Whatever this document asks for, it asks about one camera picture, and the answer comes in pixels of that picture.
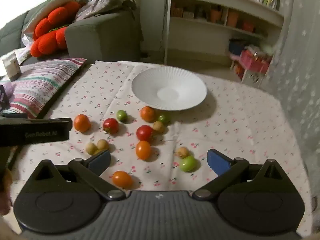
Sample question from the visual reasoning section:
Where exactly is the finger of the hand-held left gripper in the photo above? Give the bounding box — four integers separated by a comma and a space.
37, 117, 73, 133

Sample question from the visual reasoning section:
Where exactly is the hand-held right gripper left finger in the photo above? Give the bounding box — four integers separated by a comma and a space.
26, 149, 126, 201

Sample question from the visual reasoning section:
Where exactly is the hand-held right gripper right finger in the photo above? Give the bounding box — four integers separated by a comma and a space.
192, 149, 294, 201

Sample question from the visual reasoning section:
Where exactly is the orange tomato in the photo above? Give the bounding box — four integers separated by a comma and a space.
140, 106, 156, 122
112, 170, 133, 188
74, 114, 91, 132
136, 141, 152, 160

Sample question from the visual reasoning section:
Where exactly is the red tomato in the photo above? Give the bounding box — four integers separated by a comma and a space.
103, 118, 119, 135
136, 125, 154, 142

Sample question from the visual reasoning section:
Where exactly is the white ribbed plate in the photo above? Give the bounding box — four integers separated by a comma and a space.
132, 67, 208, 111

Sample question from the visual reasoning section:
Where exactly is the person's left hand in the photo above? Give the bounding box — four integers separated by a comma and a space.
0, 169, 13, 216

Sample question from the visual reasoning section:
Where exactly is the cherry print tablecloth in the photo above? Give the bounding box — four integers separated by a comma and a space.
10, 60, 312, 238

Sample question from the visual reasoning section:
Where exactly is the striped patterned cushion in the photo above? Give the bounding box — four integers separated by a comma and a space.
0, 57, 87, 119

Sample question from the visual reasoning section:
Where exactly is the small grey carton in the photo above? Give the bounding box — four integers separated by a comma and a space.
2, 52, 22, 82

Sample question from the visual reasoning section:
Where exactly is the red flower cushion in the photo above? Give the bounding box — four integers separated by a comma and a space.
30, 1, 82, 57

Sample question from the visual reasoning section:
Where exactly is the white lattice box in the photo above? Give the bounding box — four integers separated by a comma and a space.
242, 69, 265, 88

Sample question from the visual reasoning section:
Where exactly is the white plastic bag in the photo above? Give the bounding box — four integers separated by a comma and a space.
15, 34, 34, 63

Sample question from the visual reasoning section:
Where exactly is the red printed box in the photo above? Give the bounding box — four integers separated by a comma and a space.
232, 62, 245, 79

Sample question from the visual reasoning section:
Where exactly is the grey sofa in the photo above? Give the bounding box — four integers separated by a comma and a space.
0, 10, 144, 65

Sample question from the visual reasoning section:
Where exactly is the pink plastic basket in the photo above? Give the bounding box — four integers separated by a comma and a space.
239, 50, 272, 73

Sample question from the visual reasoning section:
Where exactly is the white lace curtain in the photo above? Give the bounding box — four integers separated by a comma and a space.
260, 0, 320, 170

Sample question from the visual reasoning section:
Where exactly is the blue storage box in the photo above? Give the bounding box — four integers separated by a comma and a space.
229, 39, 247, 55

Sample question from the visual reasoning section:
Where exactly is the grey white pillow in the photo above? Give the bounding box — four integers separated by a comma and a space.
22, 0, 79, 34

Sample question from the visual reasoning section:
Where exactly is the orange cup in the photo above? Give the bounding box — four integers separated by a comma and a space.
226, 10, 239, 27
210, 9, 223, 23

